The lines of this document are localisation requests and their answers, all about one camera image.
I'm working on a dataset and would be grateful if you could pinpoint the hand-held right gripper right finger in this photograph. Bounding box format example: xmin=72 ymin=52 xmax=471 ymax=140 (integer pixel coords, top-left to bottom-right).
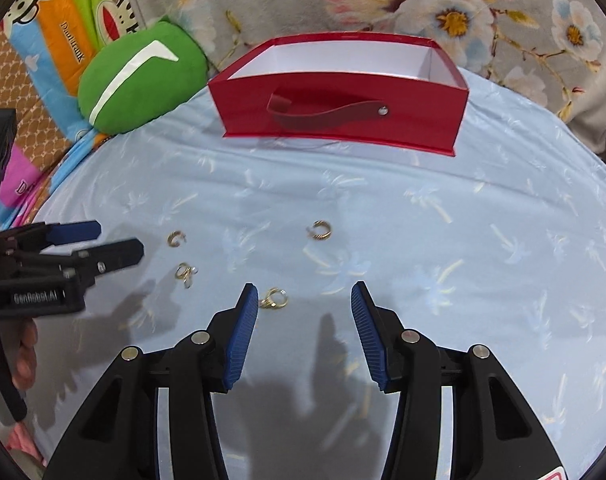
xmin=350 ymin=280 xmax=568 ymax=480

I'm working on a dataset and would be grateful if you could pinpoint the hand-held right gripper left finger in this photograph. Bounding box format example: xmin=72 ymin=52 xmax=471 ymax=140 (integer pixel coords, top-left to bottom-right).
xmin=43 ymin=282 xmax=260 ymax=480

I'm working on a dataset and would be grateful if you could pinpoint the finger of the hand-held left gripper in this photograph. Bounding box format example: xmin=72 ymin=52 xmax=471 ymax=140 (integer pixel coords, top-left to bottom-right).
xmin=13 ymin=239 xmax=145 ymax=288
xmin=0 ymin=220 xmax=102 ymax=256

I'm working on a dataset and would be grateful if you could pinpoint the small gold ring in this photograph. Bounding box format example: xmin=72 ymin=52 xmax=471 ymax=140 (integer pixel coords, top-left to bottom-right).
xmin=259 ymin=287 xmax=289 ymax=309

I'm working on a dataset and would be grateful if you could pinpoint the gold twisted cuff ring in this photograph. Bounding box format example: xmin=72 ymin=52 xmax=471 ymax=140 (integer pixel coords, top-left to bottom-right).
xmin=305 ymin=220 xmax=333 ymax=241

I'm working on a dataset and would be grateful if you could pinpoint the red box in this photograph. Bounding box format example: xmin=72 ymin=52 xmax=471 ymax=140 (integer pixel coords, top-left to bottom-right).
xmin=207 ymin=32 xmax=470 ymax=158

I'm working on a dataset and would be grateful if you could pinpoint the person's left hand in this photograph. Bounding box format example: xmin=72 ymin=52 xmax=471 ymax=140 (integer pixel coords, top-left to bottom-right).
xmin=8 ymin=319 xmax=38 ymax=387

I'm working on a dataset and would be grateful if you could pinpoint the green round pillow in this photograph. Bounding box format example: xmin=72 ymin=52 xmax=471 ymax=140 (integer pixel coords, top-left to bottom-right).
xmin=78 ymin=16 xmax=209 ymax=136

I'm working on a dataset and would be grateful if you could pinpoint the colourful cartoon printed blanket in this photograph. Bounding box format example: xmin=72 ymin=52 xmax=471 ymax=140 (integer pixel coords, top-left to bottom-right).
xmin=0 ymin=0 xmax=156 ymax=233

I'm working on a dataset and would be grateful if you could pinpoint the grey floral blanket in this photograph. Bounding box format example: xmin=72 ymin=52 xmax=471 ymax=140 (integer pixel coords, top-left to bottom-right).
xmin=116 ymin=0 xmax=606 ymax=181

